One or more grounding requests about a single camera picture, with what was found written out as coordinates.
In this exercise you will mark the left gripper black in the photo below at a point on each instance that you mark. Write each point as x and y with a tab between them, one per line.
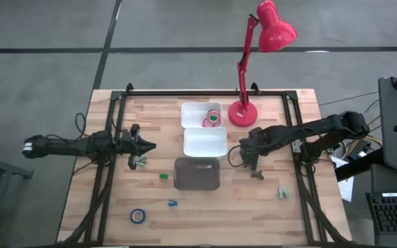
127	144

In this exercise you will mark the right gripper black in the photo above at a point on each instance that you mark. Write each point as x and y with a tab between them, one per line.
257	143

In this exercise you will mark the teal staple remover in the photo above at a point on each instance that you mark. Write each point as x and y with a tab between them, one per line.
283	194
142	160

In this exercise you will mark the green mini stapler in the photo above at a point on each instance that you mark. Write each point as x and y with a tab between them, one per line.
164	176

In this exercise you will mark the red tape roll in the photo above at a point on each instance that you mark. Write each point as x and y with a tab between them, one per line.
204	123

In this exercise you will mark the blue mini stapler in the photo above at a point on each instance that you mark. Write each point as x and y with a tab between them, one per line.
172	203

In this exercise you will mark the green tape roll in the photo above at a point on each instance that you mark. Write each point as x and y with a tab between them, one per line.
211	116

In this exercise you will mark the blue tape roll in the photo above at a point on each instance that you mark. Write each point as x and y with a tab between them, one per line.
133	219

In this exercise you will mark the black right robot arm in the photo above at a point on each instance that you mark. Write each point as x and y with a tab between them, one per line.
322	127

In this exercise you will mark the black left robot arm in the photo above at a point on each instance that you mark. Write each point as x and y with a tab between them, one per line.
64	146

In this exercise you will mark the red desk lamp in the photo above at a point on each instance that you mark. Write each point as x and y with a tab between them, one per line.
242	115

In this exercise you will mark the transparent brown plastic tray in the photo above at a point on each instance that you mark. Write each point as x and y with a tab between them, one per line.
184	182

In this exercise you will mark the white plastic bin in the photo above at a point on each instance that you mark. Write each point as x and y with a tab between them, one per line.
205	143
193	115

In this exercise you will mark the white paper sheet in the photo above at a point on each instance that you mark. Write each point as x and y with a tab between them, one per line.
346	187

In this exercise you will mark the black keyboard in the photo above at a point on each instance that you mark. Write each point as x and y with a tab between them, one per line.
393	213

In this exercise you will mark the black aluminium table frame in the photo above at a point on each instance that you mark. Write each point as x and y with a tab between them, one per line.
202	93

